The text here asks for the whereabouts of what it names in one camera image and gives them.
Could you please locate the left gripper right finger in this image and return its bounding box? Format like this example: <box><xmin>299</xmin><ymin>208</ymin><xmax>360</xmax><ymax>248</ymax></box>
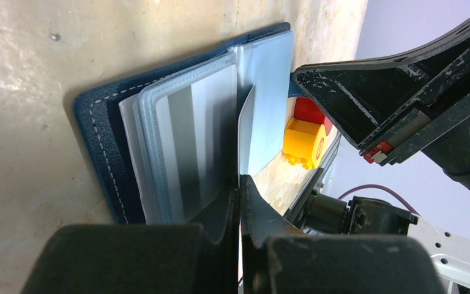
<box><xmin>239</xmin><ymin>175</ymin><xmax>445</xmax><ymax>293</ymax></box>

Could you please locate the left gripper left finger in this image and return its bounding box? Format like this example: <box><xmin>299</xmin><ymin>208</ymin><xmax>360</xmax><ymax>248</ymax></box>
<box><xmin>22</xmin><ymin>179</ymin><xmax>239</xmax><ymax>293</ymax></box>

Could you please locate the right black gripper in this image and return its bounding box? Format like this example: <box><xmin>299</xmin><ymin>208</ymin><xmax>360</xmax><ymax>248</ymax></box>
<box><xmin>292</xmin><ymin>18</ymin><xmax>470</xmax><ymax>191</ymax></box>

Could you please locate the navy blue card holder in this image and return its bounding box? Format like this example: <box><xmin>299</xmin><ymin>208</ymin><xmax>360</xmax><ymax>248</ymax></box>
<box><xmin>73</xmin><ymin>22</ymin><xmax>297</xmax><ymax>225</ymax></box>

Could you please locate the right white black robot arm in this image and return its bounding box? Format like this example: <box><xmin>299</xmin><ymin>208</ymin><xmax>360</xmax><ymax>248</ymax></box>
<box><xmin>291</xmin><ymin>18</ymin><xmax>470</xmax><ymax>293</ymax></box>

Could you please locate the yellow round toy block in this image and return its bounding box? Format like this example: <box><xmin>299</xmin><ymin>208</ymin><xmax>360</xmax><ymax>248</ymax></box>
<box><xmin>282</xmin><ymin>118</ymin><xmax>327</xmax><ymax>170</ymax></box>

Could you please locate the red toy block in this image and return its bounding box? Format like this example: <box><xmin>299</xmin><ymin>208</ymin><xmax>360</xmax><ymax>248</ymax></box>
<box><xmin>293</xmin><ymin>97</ymin><xmax>333</xmax><ymax>135</ymax></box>

